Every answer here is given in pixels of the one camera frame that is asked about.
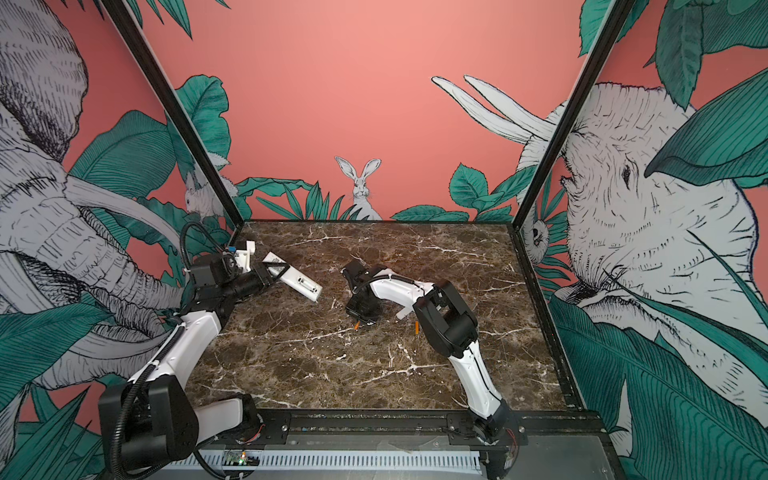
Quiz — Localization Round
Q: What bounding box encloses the white slotted cable duct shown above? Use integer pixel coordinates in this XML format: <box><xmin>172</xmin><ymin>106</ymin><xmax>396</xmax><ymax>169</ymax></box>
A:
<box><xmin>201</xmin><ymin>450</ymin><xmax>485</xmax><ymax>475</ymax></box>

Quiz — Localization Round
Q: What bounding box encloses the white battery cover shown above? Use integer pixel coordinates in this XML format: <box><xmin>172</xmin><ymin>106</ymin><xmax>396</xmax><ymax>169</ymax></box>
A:
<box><xmin>396</xmin><ymin>306</ymin><xmax>413</xmax><ymax>320</ymax></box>

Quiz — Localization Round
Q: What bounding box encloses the black left corner frame post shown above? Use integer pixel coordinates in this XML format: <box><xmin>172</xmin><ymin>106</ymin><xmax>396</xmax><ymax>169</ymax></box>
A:
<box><xmin>101</xmin><ymin>0</ymin><xmax>245</xmax><ymax>228</ymax></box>

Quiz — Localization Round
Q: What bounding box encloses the black corner frame post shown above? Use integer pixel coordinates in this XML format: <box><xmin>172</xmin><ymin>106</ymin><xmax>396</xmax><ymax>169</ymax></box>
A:
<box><xmin>101</xmin><ymin>0</ymin><xmax>245</xmax><ymax>228</ymax></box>
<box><xmin>512</xmin><ymin>0</ymin><xmax>634</xmax><ymax>232</ymax></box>

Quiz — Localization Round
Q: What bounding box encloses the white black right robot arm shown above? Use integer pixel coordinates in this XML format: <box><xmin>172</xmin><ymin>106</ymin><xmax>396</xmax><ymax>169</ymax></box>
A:
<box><xmin>341</xmin><ymin>260</ymin><xmax>512</xmax><ymax>444</ymax></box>

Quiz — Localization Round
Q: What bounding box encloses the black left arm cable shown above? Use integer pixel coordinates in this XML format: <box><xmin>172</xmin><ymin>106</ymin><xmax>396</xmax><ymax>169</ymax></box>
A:
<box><xmin>179</xmin><ymin>221</ymin><xmax>226</xmax><ymax>271</ymax></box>

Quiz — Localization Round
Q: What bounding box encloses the black right corner frame post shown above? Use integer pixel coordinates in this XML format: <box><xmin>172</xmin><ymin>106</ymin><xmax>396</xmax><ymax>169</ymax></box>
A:
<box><xmin>512</xmin><ymin>0</ymin><xmax>634</xmax><ymax>232</ymax></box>

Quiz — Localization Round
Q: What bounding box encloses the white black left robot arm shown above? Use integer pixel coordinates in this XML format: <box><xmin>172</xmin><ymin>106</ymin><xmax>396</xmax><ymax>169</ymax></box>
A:
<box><xmin>98</xmin><ymin>251</ymin><xmax>288</xmax><ymax>479</ymax></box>

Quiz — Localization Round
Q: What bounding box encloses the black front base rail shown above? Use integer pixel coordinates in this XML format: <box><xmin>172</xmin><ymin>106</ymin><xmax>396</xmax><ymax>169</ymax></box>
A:
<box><xmin>219</xmin><ymin>409</ymin><xmax>608</xmax><ymax>449</ymax></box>

